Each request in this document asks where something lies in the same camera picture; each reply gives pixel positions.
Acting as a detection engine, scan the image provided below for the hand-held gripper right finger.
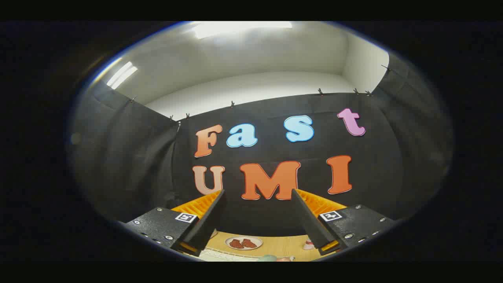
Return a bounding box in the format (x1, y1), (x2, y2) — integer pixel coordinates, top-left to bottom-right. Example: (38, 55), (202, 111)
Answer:
(291, 189), (395, 256)

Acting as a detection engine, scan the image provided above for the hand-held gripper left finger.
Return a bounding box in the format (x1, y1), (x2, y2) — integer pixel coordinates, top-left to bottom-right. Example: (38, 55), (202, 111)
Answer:
(120, 190), (227, 257)

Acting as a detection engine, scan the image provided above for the beige plate with meat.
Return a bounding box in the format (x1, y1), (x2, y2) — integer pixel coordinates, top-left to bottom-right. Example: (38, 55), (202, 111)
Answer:
(224, 236), (263, 251)

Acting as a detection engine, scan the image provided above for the black backdrop cloth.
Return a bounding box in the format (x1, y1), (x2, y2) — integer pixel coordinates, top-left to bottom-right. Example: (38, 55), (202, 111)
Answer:
(71, 53), (452, 236)

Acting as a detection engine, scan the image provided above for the ceiling light panel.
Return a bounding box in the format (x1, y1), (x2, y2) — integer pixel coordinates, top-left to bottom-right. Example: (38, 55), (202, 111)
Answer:
(193, 22), (293, 39)
(106, 61), (139, 90)

